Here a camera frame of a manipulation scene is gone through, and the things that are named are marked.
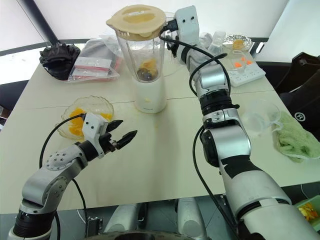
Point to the small black box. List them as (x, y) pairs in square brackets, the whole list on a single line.
[(95, 226)]

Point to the clear measuring cup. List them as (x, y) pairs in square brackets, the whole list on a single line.
[(271, 107)]

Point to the silver robot leg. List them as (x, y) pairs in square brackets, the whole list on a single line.
[(122, 218), (190, 217)]

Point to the orange peels in bin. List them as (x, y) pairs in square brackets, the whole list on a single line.
[(308, 211)]

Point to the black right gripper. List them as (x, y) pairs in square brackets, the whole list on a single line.
[(173, 48)]

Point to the orange piece in foil dish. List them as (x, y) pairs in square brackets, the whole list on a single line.
[(238, 44)]

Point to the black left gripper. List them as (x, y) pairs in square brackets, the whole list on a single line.
[(107, 143)]

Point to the white power strip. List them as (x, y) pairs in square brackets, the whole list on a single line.
[(247, 75)]

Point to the clear bag with red packets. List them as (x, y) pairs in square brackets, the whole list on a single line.
[(90, 67)]

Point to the black chair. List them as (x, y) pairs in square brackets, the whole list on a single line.
[(305, 100)]

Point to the green towel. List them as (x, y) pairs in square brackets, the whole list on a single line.
[(295, 140)]

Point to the clear bag with dark items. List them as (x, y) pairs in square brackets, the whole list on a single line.
[(205, 40)]

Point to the clear glass bowl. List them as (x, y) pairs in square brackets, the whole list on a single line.
[(97, 101)]

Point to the small black white device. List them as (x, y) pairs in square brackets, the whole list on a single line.
[(260, 47)]

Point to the clear blender jar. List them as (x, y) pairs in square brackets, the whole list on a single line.
[(127, 57)]

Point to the glass bowl far right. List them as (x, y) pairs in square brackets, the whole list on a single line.
[(243, 38)]

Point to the black plastic bag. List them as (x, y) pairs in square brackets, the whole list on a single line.
[(58, 60)]

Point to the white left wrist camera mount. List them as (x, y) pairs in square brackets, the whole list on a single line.
[(93, 127)]

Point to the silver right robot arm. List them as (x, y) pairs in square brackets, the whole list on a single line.
[(230, 140)]

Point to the cream blender lid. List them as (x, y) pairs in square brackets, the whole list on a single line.
[(135, 20)]

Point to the clear plastic bottle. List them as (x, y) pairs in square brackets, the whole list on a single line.
[(217, 40)]

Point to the white blender base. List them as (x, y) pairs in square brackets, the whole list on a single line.
[(150, 97)]

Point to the orange plug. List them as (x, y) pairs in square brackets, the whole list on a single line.
[(249, 62), (238, 65)]

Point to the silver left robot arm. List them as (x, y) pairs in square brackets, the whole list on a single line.
[(57, 160)]

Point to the orange segments pile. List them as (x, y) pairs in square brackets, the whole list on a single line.
[(76, 125)]

